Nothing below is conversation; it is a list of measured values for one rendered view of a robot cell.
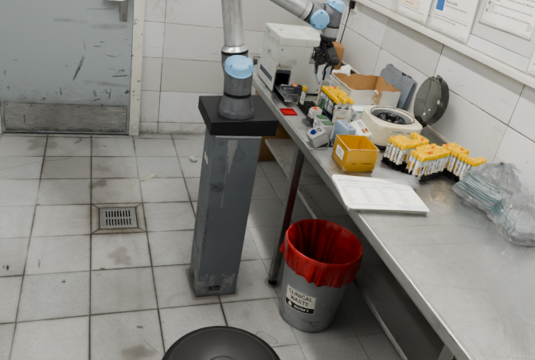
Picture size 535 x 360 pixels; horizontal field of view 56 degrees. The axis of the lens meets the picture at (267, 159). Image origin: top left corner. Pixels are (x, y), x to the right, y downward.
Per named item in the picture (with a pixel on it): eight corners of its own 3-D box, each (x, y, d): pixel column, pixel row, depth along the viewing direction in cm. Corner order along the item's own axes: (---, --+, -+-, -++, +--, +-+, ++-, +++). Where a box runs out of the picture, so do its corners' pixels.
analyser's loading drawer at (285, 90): (272, 87, 265) (274, 77, 262) (283, 87, 267) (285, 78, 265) (284, 101, 248) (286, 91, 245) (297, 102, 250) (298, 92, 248)
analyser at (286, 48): (256, 74, 286) (265, 21, 272) (301, 77, 295) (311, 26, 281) (273, 94, 260) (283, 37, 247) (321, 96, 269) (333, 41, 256)
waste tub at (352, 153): (329, 156, 205) (335, 134, 201) (359, 157, 209) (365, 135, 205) (342, 172, 194) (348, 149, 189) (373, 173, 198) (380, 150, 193)
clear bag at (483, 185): (443, 187, 196) (458, 145, 188) (470, 180, 206) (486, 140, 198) (500, 223, 178) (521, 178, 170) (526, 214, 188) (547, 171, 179)
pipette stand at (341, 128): (328, 140, 219) (333, 119, 214) (341, 139, 222) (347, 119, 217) (340, 150, 211) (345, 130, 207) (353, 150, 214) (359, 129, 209)
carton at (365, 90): (325, 98, 268) (331, 71, 261) (372, 100, 278) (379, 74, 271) (344, 117, 248) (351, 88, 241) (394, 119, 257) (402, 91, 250)
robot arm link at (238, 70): (224, 95, 202) (225, 63, 196) (221, 84, 214) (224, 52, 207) (253, 96, 204) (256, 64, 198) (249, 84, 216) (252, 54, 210)
